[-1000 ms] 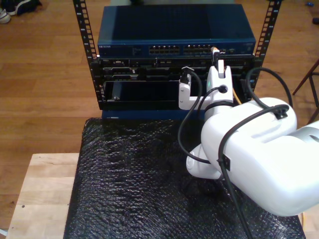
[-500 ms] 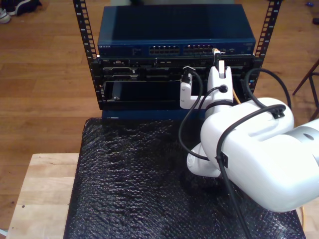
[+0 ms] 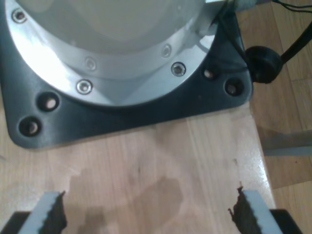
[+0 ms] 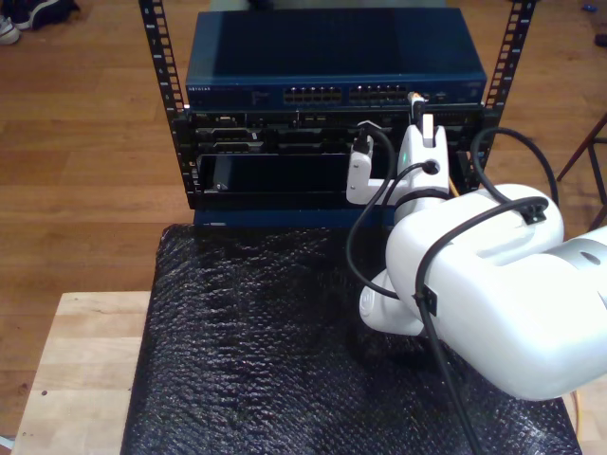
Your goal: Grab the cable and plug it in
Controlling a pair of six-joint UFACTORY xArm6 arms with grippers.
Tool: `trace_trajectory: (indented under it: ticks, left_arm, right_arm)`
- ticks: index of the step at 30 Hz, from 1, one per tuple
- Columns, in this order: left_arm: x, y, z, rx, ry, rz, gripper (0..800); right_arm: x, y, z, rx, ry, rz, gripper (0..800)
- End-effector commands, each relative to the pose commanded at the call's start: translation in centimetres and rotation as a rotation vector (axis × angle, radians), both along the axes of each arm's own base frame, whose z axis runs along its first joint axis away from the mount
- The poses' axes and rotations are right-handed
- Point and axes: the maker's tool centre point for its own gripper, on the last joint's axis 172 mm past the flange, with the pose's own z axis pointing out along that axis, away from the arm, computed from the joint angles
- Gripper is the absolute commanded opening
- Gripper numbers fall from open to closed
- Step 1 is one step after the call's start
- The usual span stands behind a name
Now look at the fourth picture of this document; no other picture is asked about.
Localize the yellow network cable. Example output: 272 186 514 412
408 91 585 449

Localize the black rack server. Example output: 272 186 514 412
173 106 495 157

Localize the black bubble mat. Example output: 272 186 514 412
119 221 583 455

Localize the dark sneaker white sole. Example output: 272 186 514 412
11 0 82 31

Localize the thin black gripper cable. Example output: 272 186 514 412
345 160 440 300

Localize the black perforated rack post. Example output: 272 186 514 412
137 0 201 210
467 0 541 190

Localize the blue network switch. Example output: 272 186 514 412
184 8 488 111

